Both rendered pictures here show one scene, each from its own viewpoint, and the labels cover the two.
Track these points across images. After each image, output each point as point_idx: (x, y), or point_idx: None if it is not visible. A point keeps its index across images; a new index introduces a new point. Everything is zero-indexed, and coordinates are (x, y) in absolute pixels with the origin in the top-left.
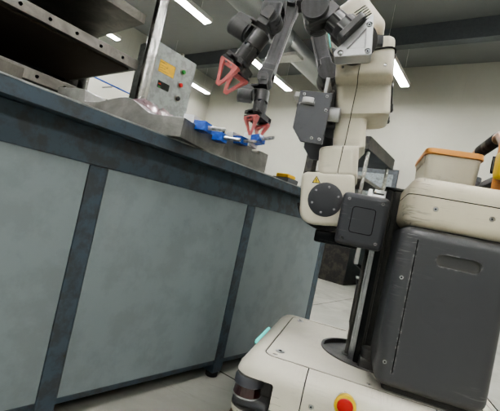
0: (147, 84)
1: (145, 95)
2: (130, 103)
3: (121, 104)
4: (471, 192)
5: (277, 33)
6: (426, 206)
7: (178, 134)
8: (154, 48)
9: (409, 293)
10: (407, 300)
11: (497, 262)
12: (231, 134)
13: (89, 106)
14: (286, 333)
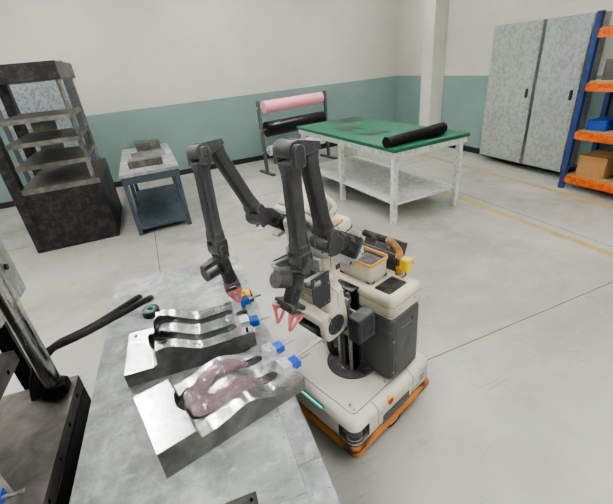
0: (22, 307)
1: (30, 320)
2: (255, 402)
3: (246, 410)
4: (408, 293)
5: (208, 199)
6: (397, 310)
7: (304, 388)
8: None
9: (396, 345)
10: (396, 347)
11: (416, 311)
12: (247, 323)
13: (318, 451)
14: (321, 386)
